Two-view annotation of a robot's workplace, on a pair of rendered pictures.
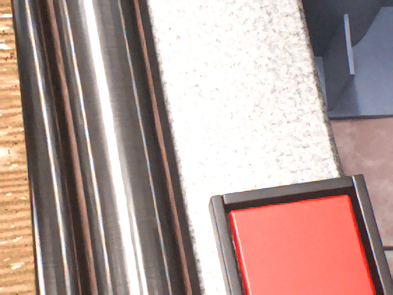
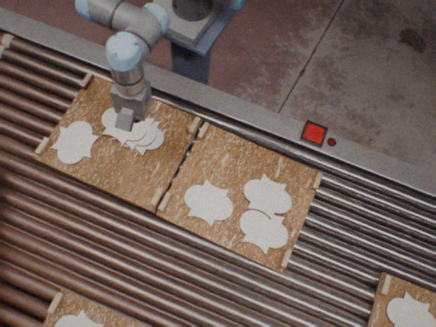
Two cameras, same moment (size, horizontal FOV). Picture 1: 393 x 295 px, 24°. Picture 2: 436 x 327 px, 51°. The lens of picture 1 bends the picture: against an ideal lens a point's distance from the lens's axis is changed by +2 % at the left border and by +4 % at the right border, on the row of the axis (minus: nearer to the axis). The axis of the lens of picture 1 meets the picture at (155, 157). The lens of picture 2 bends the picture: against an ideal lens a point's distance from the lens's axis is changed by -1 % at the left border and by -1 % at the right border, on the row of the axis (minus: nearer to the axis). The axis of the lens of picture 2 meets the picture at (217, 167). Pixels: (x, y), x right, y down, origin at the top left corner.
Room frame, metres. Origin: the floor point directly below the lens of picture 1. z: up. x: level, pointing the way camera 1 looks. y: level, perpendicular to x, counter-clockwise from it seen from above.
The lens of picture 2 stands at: (0.00, 0.73, 2.25)
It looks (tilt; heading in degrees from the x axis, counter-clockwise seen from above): 67 degrees down; 299
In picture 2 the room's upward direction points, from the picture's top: 10 degrees clockwise
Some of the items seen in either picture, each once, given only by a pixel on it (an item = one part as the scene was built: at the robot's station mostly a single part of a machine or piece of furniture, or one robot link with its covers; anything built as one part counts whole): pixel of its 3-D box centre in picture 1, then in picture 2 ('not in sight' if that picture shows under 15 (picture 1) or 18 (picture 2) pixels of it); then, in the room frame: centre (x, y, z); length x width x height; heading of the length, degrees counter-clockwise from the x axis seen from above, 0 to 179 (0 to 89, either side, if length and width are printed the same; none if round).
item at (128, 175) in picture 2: not in sight; (121, 139); (0.58, 0.34, 0.93); 0.41 x 0.35 x 0.02; 14
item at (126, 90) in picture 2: not in sight; (127, 79); (0.51, 0.32, 1.30); 0.08 x 0.08 x 0.05
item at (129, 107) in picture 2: not in sight; (128, 103); (0.51, 0.34, 1.23); 0.12 x 0.09 x 0.16; 111
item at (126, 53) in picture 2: not in sight; (125, 58); (0.51, 0.32, 1.38); 0.09 x 0.08 x 0.11; 101
